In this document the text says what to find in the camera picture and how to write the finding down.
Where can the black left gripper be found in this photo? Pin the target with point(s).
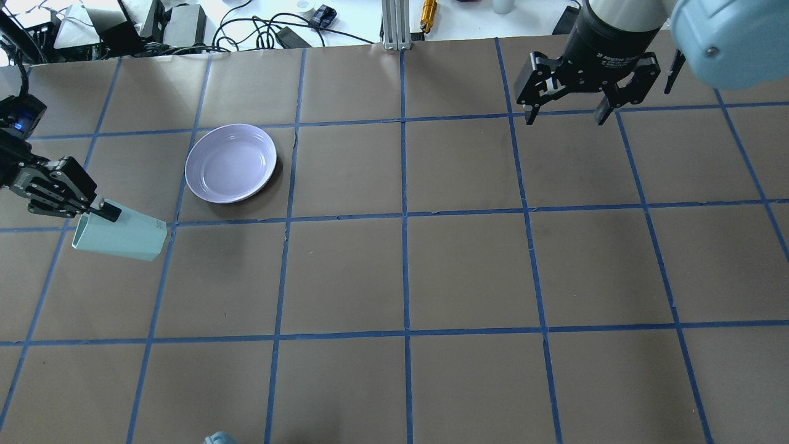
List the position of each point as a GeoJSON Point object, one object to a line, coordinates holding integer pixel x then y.
{"type": "Point", "coordinates": [18, 174]}

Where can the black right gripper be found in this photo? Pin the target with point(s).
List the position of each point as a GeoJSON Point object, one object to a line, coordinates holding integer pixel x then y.
{"type": "Point", "coordinates": [607, 42]}

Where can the mint green faceted cup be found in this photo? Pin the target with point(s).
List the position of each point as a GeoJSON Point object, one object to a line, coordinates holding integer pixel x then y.
{"type": "Point", "coordinates": [133, 235]}

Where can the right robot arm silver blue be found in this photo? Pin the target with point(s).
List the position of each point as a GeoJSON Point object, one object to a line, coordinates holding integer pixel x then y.
{"type": "Point", "coordinates": [726, 44]}

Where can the lilac round plate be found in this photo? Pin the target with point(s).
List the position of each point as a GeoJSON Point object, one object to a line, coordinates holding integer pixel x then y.
{"type": "Point", "coordinates": [230, 163]}

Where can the grey box on bench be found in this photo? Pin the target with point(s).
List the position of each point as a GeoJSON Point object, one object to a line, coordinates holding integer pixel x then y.
{"type": "Point", "coordinates": [185, 26]}

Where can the black power adapter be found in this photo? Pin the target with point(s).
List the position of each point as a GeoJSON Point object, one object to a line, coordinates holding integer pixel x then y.
{"type": "Point", "coordinates": [288, 39]}

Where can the yellow handled tool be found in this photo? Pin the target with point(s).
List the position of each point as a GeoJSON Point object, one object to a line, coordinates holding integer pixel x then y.
{"type": "Point", "coordinates": [428, 16]}

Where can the aluminium frame post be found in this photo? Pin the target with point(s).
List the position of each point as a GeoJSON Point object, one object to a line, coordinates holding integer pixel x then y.
{"type": "Point", "coordinates": [396, 25]}

